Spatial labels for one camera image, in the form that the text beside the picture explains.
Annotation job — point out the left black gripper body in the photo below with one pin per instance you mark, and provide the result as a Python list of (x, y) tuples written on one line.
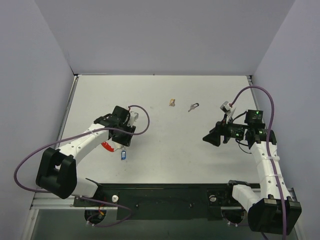
[(122, 137)]

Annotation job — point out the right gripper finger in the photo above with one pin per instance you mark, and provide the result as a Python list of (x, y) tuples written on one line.
[(217, 131), (212, 138)]

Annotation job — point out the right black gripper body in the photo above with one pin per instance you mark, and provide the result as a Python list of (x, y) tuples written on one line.
[(222, 133)]

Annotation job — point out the red handle spring keyring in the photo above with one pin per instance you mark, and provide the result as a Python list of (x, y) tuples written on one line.
[(112, 146)]

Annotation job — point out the key with black tag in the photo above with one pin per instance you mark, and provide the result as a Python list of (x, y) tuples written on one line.
[(193, 106)]

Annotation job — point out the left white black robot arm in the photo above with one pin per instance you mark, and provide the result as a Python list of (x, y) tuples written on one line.
[(57, 171)]

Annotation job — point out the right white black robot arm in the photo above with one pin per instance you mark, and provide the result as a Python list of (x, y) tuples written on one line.
[(273, 211)]

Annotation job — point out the blue key tag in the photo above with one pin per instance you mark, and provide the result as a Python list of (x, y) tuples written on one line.
[(123, 155)]

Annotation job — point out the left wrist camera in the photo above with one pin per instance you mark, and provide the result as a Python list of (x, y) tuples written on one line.
[(133, 117)]

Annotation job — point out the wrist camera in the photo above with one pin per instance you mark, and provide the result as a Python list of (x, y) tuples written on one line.
[(133, 117), (228, 108)]

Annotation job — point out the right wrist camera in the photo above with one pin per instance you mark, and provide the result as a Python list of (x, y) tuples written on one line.
[(228, 108)]

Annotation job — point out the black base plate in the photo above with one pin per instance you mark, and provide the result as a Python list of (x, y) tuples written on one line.
[(181, 201)]

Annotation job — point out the aluminium frame rail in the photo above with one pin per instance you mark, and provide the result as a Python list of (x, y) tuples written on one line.
[(52, 203)]

